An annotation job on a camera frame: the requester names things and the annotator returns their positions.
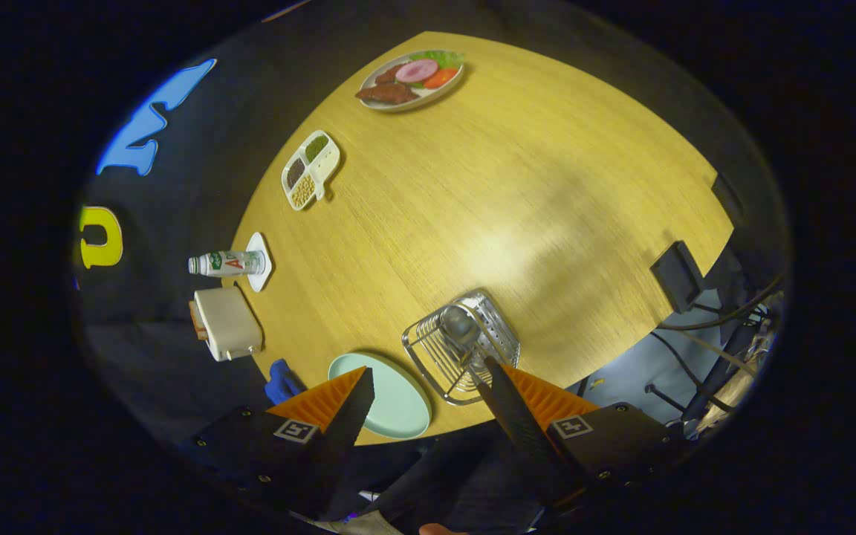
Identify white round food plate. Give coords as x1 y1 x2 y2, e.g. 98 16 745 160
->
355 49 466 113

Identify pale green plate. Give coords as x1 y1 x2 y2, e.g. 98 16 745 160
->
328 352 432 441

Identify brown meat slices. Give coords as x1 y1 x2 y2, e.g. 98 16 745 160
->
356 64 421 105

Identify white divided dish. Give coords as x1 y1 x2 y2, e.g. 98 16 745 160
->
281 130 342 212

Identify metal wire rack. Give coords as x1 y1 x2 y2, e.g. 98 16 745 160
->
401 288 522 406

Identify black floor cables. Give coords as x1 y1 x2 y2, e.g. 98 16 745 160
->
643 271 787 424

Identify green lettuce leaf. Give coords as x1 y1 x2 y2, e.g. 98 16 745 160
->
409 49 466 71

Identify white perforated tray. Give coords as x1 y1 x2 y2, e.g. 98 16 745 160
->
469 292 520 366

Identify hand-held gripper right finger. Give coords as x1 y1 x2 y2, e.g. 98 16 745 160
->
481 357 685 513

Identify white square coaster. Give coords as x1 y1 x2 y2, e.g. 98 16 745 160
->
244 232 273 293

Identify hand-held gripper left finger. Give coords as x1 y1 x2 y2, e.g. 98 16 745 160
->
179 366 376 521

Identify black table clamp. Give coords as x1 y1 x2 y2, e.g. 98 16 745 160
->
712 172 747 224
649 240 705 314

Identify metal spoon with wooden handle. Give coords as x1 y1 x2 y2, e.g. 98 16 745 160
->
439 305 484 372

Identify person's dark trousers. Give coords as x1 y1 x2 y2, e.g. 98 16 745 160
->
324 424 548 535

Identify pink ham slice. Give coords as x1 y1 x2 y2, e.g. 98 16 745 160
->
395 59 440 84

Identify cream toaster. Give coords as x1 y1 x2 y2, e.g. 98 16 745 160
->
194 286 264 363

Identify blue towel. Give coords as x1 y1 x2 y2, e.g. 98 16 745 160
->
265 359 306 406

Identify clear plastic drink bottle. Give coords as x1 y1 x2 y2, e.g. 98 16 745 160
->
188 250 268 278

